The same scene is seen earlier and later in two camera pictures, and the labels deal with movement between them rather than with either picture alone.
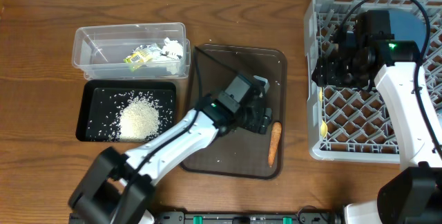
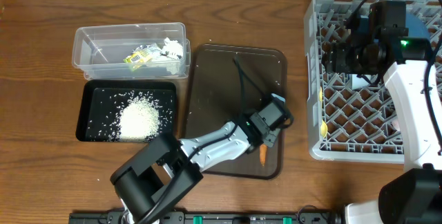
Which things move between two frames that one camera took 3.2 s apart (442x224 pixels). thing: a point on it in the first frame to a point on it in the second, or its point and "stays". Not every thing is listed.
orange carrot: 274,142 to 263,153
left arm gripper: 266,117 to 272,142
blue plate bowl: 406,25 stays
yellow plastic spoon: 323,129 stays
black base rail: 249,218 stays
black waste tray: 126,110 stays
